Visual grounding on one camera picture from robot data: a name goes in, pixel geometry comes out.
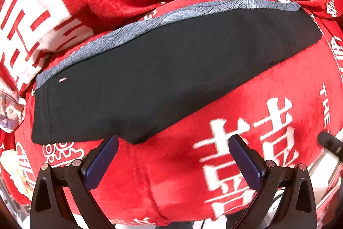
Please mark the floral cloth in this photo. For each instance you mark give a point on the floral cloth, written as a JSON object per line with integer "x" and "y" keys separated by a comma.
{"x": 10, "y": 113}

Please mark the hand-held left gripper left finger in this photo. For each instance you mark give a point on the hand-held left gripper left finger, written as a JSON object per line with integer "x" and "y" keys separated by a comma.
{"x": 103, "y": 159}

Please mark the red printed blanket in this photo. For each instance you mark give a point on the red printed blanket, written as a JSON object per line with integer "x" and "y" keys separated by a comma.
{"x": 174, "y": 178}

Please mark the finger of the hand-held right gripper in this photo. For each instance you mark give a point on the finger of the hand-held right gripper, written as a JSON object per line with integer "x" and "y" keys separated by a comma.
{"x": 331, "y": 142}

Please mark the black pants with grey waistband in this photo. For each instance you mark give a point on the black pants with grey waistband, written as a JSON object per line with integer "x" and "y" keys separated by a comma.
{"x": 160, "y": 70}

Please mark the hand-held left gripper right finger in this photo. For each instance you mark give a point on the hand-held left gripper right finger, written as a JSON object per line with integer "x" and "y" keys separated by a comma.
{"x": 245, "y": 162}

